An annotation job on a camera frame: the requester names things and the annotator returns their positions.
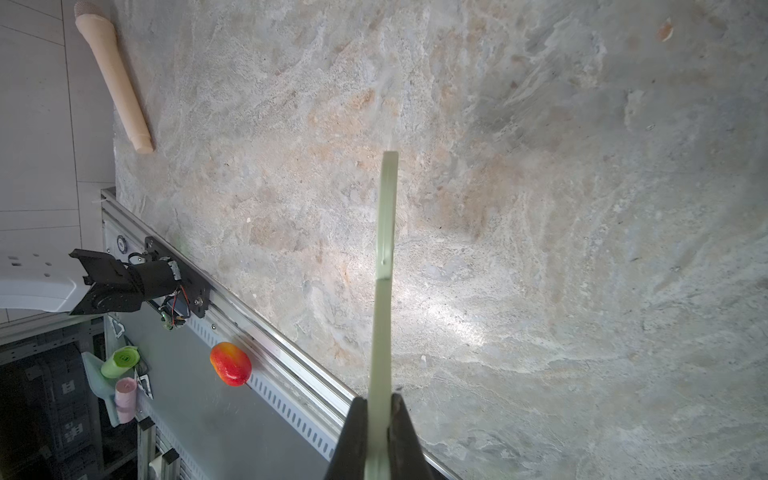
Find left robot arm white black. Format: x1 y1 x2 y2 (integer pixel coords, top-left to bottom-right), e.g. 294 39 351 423
1 248 181 315

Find green hand brush white bristles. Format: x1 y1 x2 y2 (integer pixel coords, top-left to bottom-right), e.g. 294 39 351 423
364 151 399 479

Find aluminium front rail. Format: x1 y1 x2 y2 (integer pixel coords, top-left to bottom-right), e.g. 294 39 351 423
98 187 463 480

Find red yellow mango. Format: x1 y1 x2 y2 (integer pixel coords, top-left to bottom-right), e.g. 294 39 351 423
209 342 252 387

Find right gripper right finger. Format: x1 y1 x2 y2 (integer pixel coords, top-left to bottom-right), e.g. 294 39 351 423
388 393 433 480

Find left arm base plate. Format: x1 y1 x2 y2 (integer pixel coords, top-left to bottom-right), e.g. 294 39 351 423
144 236 212 318

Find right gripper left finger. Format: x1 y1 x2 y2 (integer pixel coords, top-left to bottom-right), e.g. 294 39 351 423
324 397 368 480

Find beige rolling pin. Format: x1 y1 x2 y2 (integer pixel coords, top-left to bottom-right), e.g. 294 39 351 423
74 1 154 154

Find left circuit board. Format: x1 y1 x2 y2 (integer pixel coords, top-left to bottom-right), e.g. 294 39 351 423
159 292 190 330

